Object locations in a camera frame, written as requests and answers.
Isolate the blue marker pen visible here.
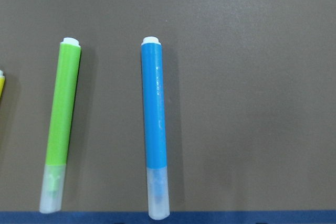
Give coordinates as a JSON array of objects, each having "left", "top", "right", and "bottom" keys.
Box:
[{"left": 141, "top": 36, "right": 170, "bottom": 220}]

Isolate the green marker pen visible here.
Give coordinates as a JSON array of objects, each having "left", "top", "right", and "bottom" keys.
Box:
[{"left": 39, "top": 37, "right": 81, "bottom": 214}]

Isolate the yellow marker pen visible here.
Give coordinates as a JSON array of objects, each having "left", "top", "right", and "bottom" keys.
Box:
[{"left": 0, "top": 70, "right": 5, "bottom": 97}]

